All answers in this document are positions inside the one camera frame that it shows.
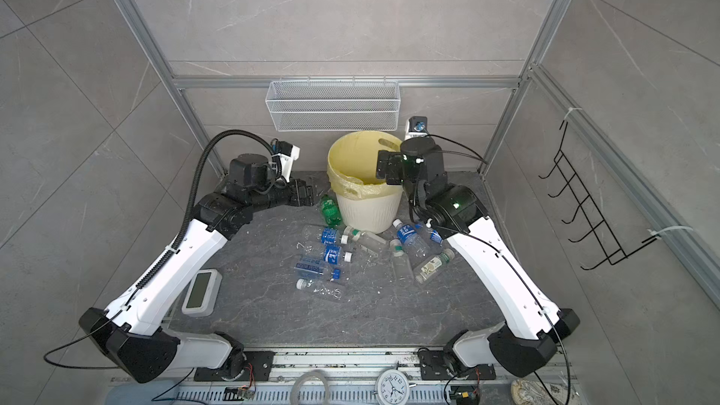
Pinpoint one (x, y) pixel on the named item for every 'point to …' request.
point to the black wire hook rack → (600, 232)
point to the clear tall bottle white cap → (402, 269)
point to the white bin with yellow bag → (367, 203)
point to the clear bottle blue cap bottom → (314, 269)
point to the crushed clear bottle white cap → (323, 290)
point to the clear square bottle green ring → (376, 244)
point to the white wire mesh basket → (334, 106)
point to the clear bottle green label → (434, 264)
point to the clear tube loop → (306, 375)
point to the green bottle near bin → (331, 211)
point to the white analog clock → (393, 388)
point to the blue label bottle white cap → (332, 236)
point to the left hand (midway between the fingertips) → (319, 178)
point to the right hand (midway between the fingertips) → (401, 151)
